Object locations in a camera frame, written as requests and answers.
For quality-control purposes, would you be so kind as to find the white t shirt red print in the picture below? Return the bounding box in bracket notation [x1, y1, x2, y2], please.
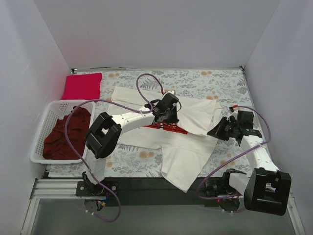
[118, 96, 222, 192]

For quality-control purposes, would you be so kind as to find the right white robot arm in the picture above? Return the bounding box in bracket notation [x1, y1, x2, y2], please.
[207, 105, 291, 216]

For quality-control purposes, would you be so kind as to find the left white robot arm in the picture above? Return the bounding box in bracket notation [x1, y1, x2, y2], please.
[85, 92, 180, 159]

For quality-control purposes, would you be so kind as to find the floral table cloth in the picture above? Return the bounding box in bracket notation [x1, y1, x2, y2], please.
[46, 69, 253, 178]

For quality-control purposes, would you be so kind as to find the folded pink t shirt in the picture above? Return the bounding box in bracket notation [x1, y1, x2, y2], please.
[61, 73, 102, 100]

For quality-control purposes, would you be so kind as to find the dark red t shirt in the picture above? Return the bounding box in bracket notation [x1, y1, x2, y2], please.
[42, 106, 91, 161]

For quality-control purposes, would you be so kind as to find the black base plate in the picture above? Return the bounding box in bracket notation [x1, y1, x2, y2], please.
[75, 177, 251, 208]

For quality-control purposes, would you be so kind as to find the aluminium frame rail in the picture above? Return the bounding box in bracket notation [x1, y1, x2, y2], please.
[30, 178, 83, 200]

